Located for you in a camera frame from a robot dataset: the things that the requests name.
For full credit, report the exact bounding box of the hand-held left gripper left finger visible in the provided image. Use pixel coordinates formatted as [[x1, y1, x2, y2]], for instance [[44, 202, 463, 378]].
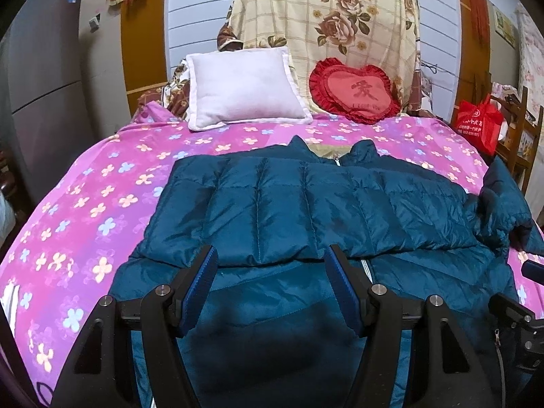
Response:
[[51, 244, 219, 408]]

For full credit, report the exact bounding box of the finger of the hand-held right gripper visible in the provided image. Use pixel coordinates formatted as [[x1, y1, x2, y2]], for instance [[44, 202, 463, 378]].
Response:
[[489, 293, 536, 328], [521, 260, 544, 280]]

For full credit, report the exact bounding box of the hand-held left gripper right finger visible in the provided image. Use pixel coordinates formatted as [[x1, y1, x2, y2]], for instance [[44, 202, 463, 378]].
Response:
[[325, 244, 496, 408]]

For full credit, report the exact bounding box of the teal down jacket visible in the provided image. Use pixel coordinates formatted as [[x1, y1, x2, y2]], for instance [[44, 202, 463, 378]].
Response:
[[108, 135, 544, 408]]

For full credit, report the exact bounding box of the wooden chair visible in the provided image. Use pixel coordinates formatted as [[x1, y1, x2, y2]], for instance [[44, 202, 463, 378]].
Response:
[[489, 86, 544, 196]]

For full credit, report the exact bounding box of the pink floral bed sheet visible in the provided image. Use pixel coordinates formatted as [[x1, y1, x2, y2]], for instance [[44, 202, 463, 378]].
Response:
[[0, 102, 544, 408]]

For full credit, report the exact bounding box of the red shopping bag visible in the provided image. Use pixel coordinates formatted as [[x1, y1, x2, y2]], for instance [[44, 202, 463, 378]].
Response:
[[457, 95, 504, 156]]

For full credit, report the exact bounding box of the red heart-shaped pillow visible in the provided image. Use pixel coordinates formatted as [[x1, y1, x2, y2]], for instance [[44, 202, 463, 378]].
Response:
[[309, 57, 402, 125]]

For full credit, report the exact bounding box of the brown floral quilt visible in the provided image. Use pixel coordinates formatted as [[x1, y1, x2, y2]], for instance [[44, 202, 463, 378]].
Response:
[[138, 23, 245, 122]]

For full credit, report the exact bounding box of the white square pillow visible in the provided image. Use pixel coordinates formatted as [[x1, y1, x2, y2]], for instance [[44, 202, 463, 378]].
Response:
[[186, 47, 313, 132]]

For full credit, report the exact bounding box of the floral curtain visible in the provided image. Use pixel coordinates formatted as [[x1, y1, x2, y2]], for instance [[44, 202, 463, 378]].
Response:
[[516, 2, 544, 94]]

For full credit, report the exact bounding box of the grey refrigerator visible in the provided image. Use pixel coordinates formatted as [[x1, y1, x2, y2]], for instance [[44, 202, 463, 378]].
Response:
[[0, 0, 132, 205]]

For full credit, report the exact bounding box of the red tassel knot decoration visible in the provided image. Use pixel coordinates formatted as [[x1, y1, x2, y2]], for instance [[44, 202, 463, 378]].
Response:
[[463, 0, 489, 52]]

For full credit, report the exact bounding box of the cream floral checked blanket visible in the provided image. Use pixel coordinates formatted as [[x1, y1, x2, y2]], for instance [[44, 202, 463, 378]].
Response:
[[229, 0, 421, 115]]

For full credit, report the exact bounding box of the framed wall picture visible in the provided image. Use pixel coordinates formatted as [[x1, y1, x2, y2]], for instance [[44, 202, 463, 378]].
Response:
[[493, 6, 517, 49]]

